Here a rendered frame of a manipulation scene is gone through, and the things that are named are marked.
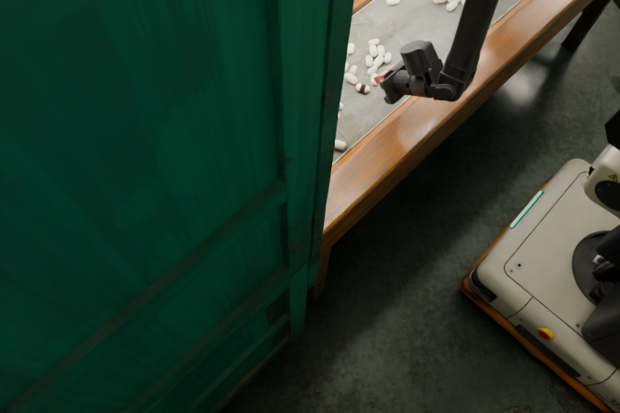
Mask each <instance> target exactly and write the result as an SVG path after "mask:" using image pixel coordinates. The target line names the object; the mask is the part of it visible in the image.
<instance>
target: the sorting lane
mask: <svg viewBox="0 0 620 413"><path fill-rule="evenodd" d="M520 1H521V0H498V3H497V6H496V10H495V12H494V15H493V18H492V21H491V24H490V26H489V29H490V28H491V27H492V26H493V25H494V24H495V23H496V22H497V21H498V20H499V19H500V18H502V17H503V16H504V15H505V14H506V13H507V12H508V11H510V10H511V9H512V8H513V7H514V6H515V5H517V4H518V3H519V2H520ZM448 4H449V2H448V0H447V1H446V2H445V3H439V4H436V3H435V2H434V0H399V3H398V4H397V5H394V6H389V5H388V4H387V0H373V1H371V2H370V3H369V4H367V5H366V6H365V7H363V8H362V9H361V10H359V11H358V12H357V13H355V14H354V15H353V16H352V24H351V30H350V38H349V43H353V44H354V50H355V52H354V54H349V53H348V55H349V57H348V58H347V59H346V62H347V63H348V64H349V66H348V69H347V72H345V73H344V75H345V74H346V73H349V71H350V70H351V68H352V66H353V65H356V66H357V68H358V69H357V71H356V73H355V75H354V76H355V77H357V82H356V84H351V83H349V82H348V81H346V80H345V79H344V78H343V85H342V92H341V98H340V103H342V104H343V109H342V110H339V115H340V118H339V119H338V123H337V132H336V139H337V140H340V141H343V142H345V143H346V145H347V147H346V148H345V149H343V150H340V149H336V148H334V155H333V161H332V165H333V164H335V163H336V162H337V161H338V160H339V159H340V158H342V157H343V156H344V155H345V154H346V153H347V152H348V151H350V150H351V149H352V148H353V147H354V146H355V145H357V144H358V143H359V142H360V141H361V140H362V139H363V138H365V137H366V136H367V135H368V134H369V133H371V132H372V131H373V130H374V129H375V128H376V127H377V126H379V125H380V124H381V123H382V122H383V121H384V120H386V119H387V118H388V117H389V115H390V114H392V113H393V112H394V111H396V110H397V109H398V107H400V106H401V105H402V104H403V103H404V102H405V101H406V100H408V99H409V98H410V97H411V96H409V95H404V96H403V97H402V98H401V99H400V100H398V101H397V102H396V103H395V104H393V105H391V104H388V103H386V102H385V100H384V97H385V96H387V95H386V93H385V91H384V90H383V89H382V88H381V87H380V86H379V85H376V86H373V85H372V84H371V76H370V75H368V74H367V71H368V69H370V68H371V67H368V66H366V61H365V57H366V56H367V55H371V54H370V52H369V47H370V46H369V44H368V42H369V41H370V40H373V39H379V44H378V45H376V48H377V46H379V45H383V46H384V49H385V54H386V53H391V60H390V62H389V63H388V64H387V63H385V62H383V63H382V65H381V66H379V67H378V69H377V72H376V74H378V75H379V74H381V73H382V72H384V71H385V70H387V69H388V68H390V67H391V66H393V65H396V64H397V63H398V62H399V61H401V60H402V57H401V55H400V52H399V50H400V48H401V47H402V46H404V45H405V44H407V43H409V42H411V41H417V40H423V41H430V42H431V43H432V44H433V45H434V47H435V51H436V53H437V56H438V58H441V60H442V63H443V65H444V64H445V61H446V59H447V55H448V53H449V51H450V48H451V45H452V42H453V40H454V36H455V33H456V30H457V26H458V24H459V18H460V15H461V11H462V8H463V4H462V0H459V2H458V6H457V7H456V8H454V9H453V10H452V11H447V5H448ZM359 83H362V84H365V85H367V86H369V87H370V91H369V92H368V93H362V92H360V91H358V90H357V89H356V85H357V84H359Z"/></svg>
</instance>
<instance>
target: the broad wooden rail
mask: <svg viewBox="0 0 620 413"><path fill-rule="evenodd" d="M591 1H593V0H521V1H520V2H519V3H518V4H517V5H515V6H514V7H513V8H512V9H511V10H510V11H508V12H507V13H506V14H505V15H504V16H503V17H502V18H500V19H499V20H498V21H497V22H496V23H495V24H494V25H493V26H492V27H491V28H490V29H489V30H488V31H487V34H486V37H485V40H484V43H483V47H482V49H481V52H480V59H479V62H478V64H477V66H478V68H477V71H476V73H475V76H474V79H473V81H472V82H471V84H470V85H469V86H468V88H467V89H466V90H465V91H464V93H463V94H462V95H461V97H460V98H459V99H458V100H456V101H446V100H434V98H424V97H416V96H411V97H410V98H409V99H408V100H406V101H405V102H404V103H403V104H402V105H401V106H400V107H398V109H397V110H396V111H394V112H393V113H392V114H390V115H389V117H388V118H387V119H386V120H384V121H383V122H382V123H381V124H380V125H379V126H377V127H376V128H375V129H374V130H373V131H372V132H371V133H369V134H368V135H367V136H366V137H365V138H363V139H362V140H361V141H360V142H359V143H358V144H357V145H355V146H354V147H353V148H352V149H351V150H350V151H348V152H347V153H346V154H345V155H344V156H343V157H342V158H340V159H339V160H338V161H337V162H336V163H335V164H333V165H332V169H331V175H330V183H329V189H328V200H327V204H326V215H325V224H324V229H323V235H322V240H321V248H320V252H321V253H320V256H322V255H323V254H324V253H325V252H326V251H327V250H328V249H329V248H330V247H331V246H332V245H333V244H334V243H335V242H337V241H338V240H339V239H340V238H341V237H342V236H343V235H344V234H345V233H346V232H347V231H348V230H349V229H350V228H351V227H353V226H354V225H355V224H356V223H357V222H358V221H359V220H360V219H361V218H362V217H363V216H364V215H365V214H366V213H367V212H368V211H370V210H371V209H372V208H373V207H374V206H375V205H376V204H377V203H378V202H379V201H380V200H381V199H382V198H383V197H384V196H386V195H387V194H388V193H389V192H390V191H391V190H392V189H393V188H394V187H395V186H396V185H397V184H398V183H399V182H401V181H402V180H403V179H404V178H405V177H406V176H407V175H408V174H409V172H410V171H412V170H413V169H414V168H415V167H416V166H418V165H419V164H420V163H421V162H422V161H423V160H424V159H425V158H426V157H427V156H428V155H429V154H430V153H431V152H432V151H434V150H435V149H436V148H437V147H438V146H439V145H440V144H441V143H442V142H443V141H444V140H445V139H446V138H447V137H448V136H450V135H451V134H452V133H453V132H454V131H455V130H456V129H457V128H458V127H459V126H460V125H461V124H462V123H463V122H464V121H466V120H467V119H468V118H469V117H470V116H471V115H472V114H473V113H474V112H475V111H476V110H477V109H478V108H479V107H480V106H482V105H483V104H484V103H485V102H486V101H487V100H488V99H489V98H490V97H491V96H492V95H493V94H494V93H495V92H496V91H497V90H499V89H500V88H501V87H502V86H503V85H504V84H505V83H506V82H507V81H508V80H509V79H510V78H511V77H512V76H514V75H515V74H516V73H517V72H518V71H519V70H520V68H521V67H523V66H524V65H525V64H526V63H527V62H528V61H529V60H530V59H531V58H532V57H533V56H534V55H535V54H536V53H537V52H539V51H540V50H541V48H542V47H543V46H544V45H546V44H547V43H548V42H549V41H550V40H551V39H552V38H553V37H554V36H555V35H556V34H557V33H558V32H559V31H560V30H562V29H563V28H564V27H565V26H566V25H567V24H568V23H569V22H570V21H571V20H572V19H573V18H574V17H575V16H577V15H578V14H579V13H580V12H581V11H582V10H583V9H584V8H585V7H586V6H587V5H588V4H589V3H590V2H591Z"/></svg>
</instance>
